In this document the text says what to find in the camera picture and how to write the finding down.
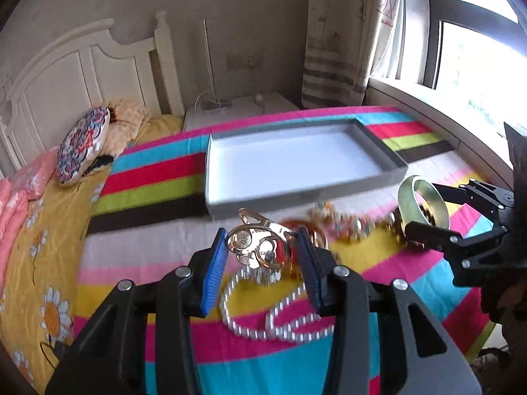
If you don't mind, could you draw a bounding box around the striped beige curtain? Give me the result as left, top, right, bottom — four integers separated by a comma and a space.
301, 0, 400, 108

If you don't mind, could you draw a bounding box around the striped colourful blanket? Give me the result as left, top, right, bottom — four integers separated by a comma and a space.
81, 122, 494, 394

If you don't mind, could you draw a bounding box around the white pearl necklace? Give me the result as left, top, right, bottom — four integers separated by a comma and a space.
220, 268, 337, 345

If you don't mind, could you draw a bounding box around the round patterned cushion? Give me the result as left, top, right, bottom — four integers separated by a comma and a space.
55, 106, 111, 186

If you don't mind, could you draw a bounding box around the white bedside table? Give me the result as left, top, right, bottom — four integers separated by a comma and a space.
183, 93, 298, 132

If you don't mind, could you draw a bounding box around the pink folded quilt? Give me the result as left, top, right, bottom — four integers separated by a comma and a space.
1, 147, 58, 287

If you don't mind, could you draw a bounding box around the white wooden headboard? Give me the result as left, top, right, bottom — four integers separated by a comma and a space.
1, 11, 185, 170

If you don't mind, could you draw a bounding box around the white charging cable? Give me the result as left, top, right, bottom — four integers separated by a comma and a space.
193, 90, 264, 113

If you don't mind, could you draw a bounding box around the grey shallow jewelry tray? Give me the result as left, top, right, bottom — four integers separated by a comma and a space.
205, 118, 407, 219

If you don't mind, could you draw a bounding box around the gold bangle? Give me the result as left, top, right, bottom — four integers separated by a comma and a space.
283, 218, 331, 251

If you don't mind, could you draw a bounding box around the beige fuzzy pillow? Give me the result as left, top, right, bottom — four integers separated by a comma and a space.
101, 98, 151, 158

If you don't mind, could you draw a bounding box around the rose gold crossover ring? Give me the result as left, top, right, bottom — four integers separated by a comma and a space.
225, 208, 298, 270

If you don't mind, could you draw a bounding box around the wall power outlet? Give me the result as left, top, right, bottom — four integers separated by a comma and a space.
226, 51, 264, 70

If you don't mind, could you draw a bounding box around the silver rhinestone pearl brooch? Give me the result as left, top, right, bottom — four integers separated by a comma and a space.
243, 267, 281, 287

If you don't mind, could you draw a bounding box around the pastel stone bead bracelet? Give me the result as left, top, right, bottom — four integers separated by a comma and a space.
310, 200, 392, 242

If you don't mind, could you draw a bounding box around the window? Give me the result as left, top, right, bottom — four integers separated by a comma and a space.
395, 0, 526, 136

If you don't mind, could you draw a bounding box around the green jade bangle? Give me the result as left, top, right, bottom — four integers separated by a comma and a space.
398, 175, 450, 232

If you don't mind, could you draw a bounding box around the yellow daisy bedsheet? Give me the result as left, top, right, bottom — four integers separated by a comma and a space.
1, 116, 203, 393

